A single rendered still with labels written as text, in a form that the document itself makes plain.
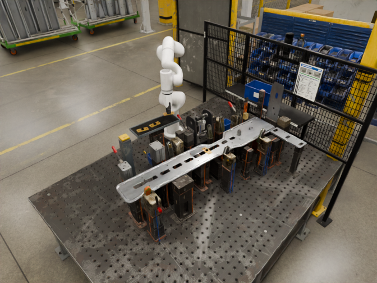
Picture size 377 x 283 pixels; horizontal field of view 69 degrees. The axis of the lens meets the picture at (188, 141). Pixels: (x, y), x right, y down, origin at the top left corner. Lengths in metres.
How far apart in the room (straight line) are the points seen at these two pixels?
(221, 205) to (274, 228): 0.39
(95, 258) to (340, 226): 2.29
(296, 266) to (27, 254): 2.40
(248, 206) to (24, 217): 2.29
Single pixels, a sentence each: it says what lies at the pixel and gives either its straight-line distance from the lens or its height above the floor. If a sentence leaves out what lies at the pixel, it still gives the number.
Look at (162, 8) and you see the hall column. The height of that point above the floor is 0.50.
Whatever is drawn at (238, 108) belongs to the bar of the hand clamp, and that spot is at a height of 1.13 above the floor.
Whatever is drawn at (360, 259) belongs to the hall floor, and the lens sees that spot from 3.03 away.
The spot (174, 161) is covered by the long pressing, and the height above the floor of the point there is 1.00.
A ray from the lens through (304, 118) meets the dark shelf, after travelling 2.57.
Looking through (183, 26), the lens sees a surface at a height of 1.10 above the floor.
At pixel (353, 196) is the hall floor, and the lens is 3.55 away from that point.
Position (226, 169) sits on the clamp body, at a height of 0.93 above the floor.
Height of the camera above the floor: 2.29
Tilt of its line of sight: 36 degrees down
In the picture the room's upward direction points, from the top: 1 degrees counter-clockwise
